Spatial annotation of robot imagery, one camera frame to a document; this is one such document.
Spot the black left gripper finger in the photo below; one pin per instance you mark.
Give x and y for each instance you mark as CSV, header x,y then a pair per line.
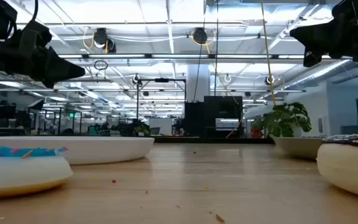
x,y
50,83
61,70

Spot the long ceiling light bar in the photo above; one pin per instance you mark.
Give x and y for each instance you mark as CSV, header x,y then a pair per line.
x,y
179,56

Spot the red plant pot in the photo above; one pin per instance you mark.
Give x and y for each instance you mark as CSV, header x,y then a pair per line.
x,y
256,133

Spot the brown crumb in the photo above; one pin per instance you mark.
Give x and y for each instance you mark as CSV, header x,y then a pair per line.
x,y
219,217

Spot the green potted plant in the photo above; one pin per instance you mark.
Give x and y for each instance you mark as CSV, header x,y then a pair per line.
x,y
286,121

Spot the black table edge rail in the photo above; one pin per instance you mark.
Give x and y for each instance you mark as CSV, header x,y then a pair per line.
x,y
213,140

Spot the black office monitor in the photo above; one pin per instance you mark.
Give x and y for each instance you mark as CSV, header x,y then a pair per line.
x,y
5,112

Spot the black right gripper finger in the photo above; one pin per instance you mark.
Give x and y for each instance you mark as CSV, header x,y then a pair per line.
x,y
312,57
319,35

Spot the black metal frame stand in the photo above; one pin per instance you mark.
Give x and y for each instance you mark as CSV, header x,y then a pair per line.
x,y
162,80

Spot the chocolate frosted sprinkled donut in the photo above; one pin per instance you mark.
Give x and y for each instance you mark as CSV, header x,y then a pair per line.
x,y
346,168

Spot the white board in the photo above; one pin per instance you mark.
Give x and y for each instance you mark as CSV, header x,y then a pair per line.
x,y
160,126

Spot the black cabinet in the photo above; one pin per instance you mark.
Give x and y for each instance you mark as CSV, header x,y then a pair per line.
x,y
222,107

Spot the white bowl far right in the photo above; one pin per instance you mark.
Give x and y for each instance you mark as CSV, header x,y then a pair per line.
x,y
297,147

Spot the white building column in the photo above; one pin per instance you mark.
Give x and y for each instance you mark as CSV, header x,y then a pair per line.
x,y
202,84

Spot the blue frosted donut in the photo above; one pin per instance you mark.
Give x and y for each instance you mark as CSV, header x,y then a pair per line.
x,y
17,174

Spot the white round plate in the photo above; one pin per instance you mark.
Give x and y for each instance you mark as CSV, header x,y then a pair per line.
x,y
104,149

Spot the silver ventilation duct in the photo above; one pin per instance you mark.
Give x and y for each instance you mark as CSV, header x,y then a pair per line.
x,y
319,73

